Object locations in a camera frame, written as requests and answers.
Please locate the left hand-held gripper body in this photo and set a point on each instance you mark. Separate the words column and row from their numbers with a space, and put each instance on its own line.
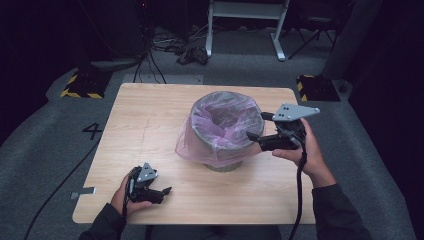
column 143, row 191

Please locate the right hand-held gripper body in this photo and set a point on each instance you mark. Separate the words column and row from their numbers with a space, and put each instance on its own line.
column 286, row 131

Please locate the pink plastic bag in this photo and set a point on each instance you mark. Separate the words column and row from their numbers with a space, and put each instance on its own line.
column 220, row 133

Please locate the green plastic bin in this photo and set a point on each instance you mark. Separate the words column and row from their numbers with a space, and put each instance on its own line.
column 223, row 167

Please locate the person's left hand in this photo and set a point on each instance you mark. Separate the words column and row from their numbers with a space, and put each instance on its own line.
column 121, row 200

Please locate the person's right hand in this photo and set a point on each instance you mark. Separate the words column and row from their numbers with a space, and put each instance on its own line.
column 313, row 156

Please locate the black yellow striped base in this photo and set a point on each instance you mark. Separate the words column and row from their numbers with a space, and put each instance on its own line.
column 318, row 88
column 85, row 85

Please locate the grey tape strip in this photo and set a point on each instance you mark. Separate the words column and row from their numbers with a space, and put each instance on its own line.
column 83, row 193

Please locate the black bundle on floor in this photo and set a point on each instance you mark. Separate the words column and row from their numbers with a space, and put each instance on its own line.
column 193, row 55

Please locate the black tripod stand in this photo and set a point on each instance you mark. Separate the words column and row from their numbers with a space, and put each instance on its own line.
column 316, row 23

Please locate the dark stand with grey foot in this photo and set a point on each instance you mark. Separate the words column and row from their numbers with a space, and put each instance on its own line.
column 113, row 63

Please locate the white metal desk frame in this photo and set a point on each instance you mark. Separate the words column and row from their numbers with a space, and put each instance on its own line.
column 246, row 10

